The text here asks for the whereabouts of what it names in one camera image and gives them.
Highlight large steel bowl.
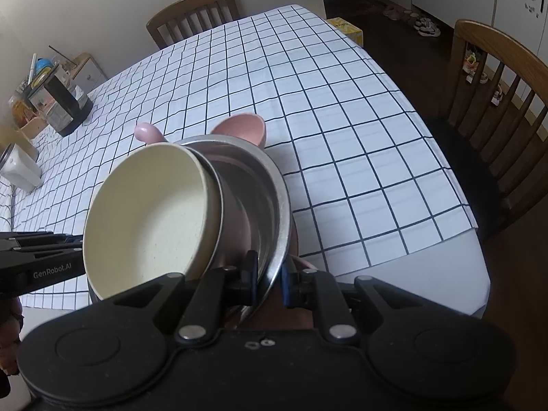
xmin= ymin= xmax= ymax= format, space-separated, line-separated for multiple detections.
xmin=180 ymin=135 xmax=294 ymax=322

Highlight wooden side shelf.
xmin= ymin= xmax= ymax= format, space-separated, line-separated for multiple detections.
xmin=19 ymin=53 xmax=108 ymax=138

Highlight colourful floor toy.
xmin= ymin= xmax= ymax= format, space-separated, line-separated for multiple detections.
xmin=462 ymin=45 xmax=489 ymax=84

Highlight thin black stick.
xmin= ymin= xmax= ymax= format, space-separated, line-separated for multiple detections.
xmin=48 ymin=45 xmax=78 ymax=63

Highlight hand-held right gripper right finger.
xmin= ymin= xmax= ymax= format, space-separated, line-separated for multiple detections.
xmin=280 ymin=266 xmax=454 ymax=345

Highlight pink slippers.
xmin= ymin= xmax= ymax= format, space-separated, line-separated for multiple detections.
xmin=382 ymin=5 xmax=414 ymax=21

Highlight cream bowl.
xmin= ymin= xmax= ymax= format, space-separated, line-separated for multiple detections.
xmin=83 ymin=142 xmax=224 ymax=304

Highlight white insulated cup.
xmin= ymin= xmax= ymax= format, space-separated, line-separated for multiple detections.
xmin=0 ymin=143 xmax=43 ymax=193

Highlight wooden slat-back chair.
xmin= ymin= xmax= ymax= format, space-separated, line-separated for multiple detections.
xmin=422 ymin=19 xmax=548 ymax=240
xmin=146 ymin=0 xmax=240 ymax=50

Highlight pink cartoon bowl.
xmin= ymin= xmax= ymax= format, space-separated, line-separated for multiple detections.
xmin=134 ymin=122 xmax=255 ymax=266

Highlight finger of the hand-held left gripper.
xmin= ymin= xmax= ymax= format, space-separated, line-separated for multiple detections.
xmin=0 ymin=231 xmax=85 ymax=252

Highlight orange drink bottle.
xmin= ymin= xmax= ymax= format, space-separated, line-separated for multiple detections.
xmin=9 ymin=96 xmax=33 ymax=127

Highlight yellow thermos pitcher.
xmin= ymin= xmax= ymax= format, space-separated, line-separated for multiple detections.
xmin=0 ymin=125 xmax=26 ymax=155

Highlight checked white tablecloth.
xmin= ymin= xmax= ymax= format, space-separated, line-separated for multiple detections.
xmin=0 ymin=5 xmax=489 ymax=317

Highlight glass electric kettle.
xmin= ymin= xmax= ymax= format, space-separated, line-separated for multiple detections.
xmin=26 ymin=68 xmax=94 ymax=138

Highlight yellow cardboard box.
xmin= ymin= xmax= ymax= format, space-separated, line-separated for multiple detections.
xmin=326 ymin=16 xmax=364 ymax=46

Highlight person's left hand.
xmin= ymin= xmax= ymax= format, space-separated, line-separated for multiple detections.
xmin=0 ymin=295 xmax=24 ymax=377

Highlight small steel bowl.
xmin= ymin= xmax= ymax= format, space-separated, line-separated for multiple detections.
xmin=184 ymin=143 xmax=225 ymax=275

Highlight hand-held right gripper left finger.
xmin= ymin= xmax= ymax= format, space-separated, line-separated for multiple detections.
xmin=92 ymin=250 xmax=258 ymax=345

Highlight white sneakers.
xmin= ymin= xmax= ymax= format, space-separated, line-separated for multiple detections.
xmin=413 ymin=16 xmax=441 ymax=38

